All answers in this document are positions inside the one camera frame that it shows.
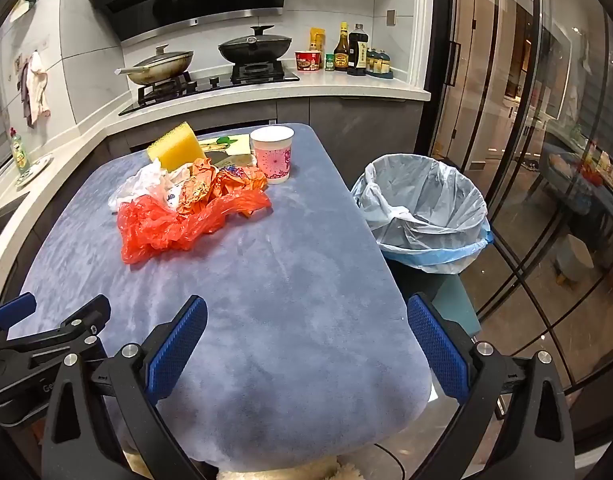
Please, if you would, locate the black pan with lid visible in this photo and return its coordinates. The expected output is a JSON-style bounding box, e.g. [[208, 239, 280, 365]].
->
[[218, 25, 293, 65]]

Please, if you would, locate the cream card with green leaves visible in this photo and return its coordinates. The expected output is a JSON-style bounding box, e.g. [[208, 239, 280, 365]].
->
[[199, 134, 257, 166]]

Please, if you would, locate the brown sauce bottle yellow cap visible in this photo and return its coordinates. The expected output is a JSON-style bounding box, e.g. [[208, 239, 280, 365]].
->
[[333, 22, 350, 72]]

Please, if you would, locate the dark hanging cloth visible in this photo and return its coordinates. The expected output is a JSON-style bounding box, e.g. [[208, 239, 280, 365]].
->
[[17, 60, 34, 128]]

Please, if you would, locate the trash bin with liner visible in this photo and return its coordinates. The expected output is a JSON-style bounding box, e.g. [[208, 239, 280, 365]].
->
[[350, 152, 492, 266]]

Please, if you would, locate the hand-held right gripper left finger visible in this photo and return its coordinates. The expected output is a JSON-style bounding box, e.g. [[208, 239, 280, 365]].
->
[[41, 295, 210, 480]]

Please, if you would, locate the white tissue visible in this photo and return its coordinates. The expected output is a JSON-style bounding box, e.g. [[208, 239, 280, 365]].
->
[[108, 157, 187, 213]]

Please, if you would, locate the yellow sponge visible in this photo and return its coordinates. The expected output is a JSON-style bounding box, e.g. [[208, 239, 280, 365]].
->
[[146, 121, 207, 173]]

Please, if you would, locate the blue dining chair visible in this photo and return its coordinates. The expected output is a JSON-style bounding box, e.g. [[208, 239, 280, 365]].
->
[[541, 142, 593, 216]]

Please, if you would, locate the black gas stove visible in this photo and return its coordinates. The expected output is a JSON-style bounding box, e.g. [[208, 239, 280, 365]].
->
[[119, 62, 300, 115]]

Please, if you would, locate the blue seasoning jar set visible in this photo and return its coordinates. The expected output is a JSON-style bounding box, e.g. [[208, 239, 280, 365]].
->
[[366, 47, 394, 80]]

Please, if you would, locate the red plastic bag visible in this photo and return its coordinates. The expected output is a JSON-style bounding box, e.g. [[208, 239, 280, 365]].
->
[[117, 187, 272, 266]]

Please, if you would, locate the grey round stool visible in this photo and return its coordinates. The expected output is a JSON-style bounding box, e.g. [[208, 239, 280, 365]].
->
[[555, 235, 594, 288]]

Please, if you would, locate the green dish soap bottle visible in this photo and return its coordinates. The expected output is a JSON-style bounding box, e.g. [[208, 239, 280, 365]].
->
[[9, 127, 32, 177]]

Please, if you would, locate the blue-grey plush blanket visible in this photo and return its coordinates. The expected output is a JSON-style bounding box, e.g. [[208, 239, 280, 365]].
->
[[9, 122, 432, 473]]

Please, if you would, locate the grey kitchen cabinet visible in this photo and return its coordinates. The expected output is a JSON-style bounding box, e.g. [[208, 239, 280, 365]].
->
[[106, 92, 431, 161]]

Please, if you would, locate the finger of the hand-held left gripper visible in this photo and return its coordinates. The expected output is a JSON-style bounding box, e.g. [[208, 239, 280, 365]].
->
[[0, 292, 38, 351], [6, 294, 112, 367]]

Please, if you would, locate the white plate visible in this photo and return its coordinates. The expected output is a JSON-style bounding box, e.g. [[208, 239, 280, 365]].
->
[[16, 155, 54, 188]]

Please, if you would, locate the black framed glass door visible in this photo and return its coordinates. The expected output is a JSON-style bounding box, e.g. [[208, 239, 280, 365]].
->
[[426, 0, 613, 411]]

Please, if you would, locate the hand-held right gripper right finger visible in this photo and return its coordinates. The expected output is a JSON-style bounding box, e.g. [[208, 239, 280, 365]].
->
[[407, 292, 577, 480]]

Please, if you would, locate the pink paper cup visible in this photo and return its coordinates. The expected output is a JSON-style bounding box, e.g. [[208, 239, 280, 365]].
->
[[250, 126, 296, 184]]

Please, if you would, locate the dark soy sauce bottle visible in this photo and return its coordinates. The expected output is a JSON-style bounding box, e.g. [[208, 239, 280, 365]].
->
[[347, 23, 368, 77]]

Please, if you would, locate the pink hanging cloth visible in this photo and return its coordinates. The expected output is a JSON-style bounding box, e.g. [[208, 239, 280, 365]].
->
[[29, 51, 52, 120]]

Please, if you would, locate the wok with glass lid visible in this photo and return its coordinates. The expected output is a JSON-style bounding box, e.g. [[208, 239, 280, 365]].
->
[[117, 45, 194, 86]]

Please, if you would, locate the dining table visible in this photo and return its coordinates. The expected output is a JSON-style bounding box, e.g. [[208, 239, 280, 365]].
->
[[546, 120, 613, 211]]

